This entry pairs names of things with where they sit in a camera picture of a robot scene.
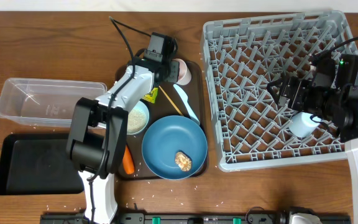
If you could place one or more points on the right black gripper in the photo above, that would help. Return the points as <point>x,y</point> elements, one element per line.
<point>301,86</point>

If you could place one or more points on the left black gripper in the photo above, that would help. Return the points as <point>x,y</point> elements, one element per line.
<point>173,72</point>

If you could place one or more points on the pink cup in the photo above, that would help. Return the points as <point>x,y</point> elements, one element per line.
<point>184,77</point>

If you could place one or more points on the light blue cup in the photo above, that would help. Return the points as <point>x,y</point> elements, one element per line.
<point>303,124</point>

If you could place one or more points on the light blue bowl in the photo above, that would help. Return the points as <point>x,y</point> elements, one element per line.
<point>138,118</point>

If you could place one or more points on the dark blue plate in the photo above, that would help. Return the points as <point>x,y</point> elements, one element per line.
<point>168,136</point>

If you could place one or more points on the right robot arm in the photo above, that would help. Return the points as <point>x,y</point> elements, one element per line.
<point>331,94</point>

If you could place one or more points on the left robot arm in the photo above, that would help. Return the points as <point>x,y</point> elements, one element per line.
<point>98,131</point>

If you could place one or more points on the grey plastic dishwasher rack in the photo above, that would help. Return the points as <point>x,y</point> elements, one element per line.
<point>241,56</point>

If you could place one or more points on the wooden chopstick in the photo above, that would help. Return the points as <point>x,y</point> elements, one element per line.
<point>171,102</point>

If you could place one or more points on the yellow green snack packet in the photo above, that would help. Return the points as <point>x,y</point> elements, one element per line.
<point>151,96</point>

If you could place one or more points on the light blue plastic knife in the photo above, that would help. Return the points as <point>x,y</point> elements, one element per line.
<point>184,98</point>

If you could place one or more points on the brown serving tray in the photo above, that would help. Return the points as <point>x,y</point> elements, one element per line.
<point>162,108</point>

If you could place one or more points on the brown pastry piece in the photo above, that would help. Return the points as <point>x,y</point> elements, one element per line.
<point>183,161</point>

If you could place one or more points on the orange carrot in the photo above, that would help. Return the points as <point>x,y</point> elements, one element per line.
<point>127,162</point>

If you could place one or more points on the clear plastic bin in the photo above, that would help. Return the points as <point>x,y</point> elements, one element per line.
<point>45,102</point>

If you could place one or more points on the black plastic tray bin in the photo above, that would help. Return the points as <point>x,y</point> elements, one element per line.
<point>36,164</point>

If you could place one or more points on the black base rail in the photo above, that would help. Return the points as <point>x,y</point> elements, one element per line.
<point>140,218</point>

